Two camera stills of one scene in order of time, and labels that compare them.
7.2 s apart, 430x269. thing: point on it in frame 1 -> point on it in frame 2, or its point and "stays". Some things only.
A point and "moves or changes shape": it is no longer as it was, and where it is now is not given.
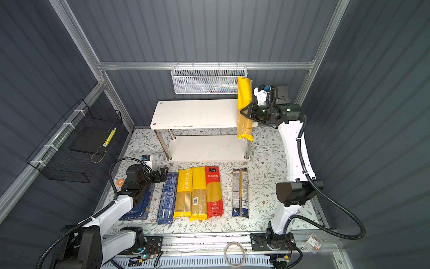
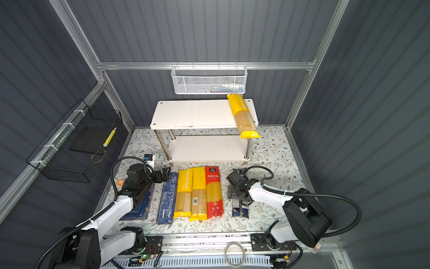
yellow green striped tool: (110, 137) stays
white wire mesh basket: (206, 79) stays
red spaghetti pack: (213, 196) stays
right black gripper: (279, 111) -> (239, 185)
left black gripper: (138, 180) stays
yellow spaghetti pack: (244, 98) moves or changes shape
